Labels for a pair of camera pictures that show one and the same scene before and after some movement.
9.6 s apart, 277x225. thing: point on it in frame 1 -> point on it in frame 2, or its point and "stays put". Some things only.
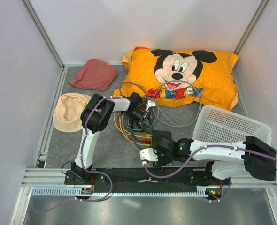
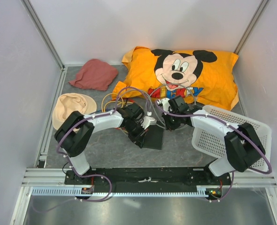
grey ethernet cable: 200,104 -> 170,84
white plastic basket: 214,123 stays put
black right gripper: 161,162 -> 170,126
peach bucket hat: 66,117 stays put
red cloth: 96,74 stays put
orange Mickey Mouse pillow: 183,78 stays put
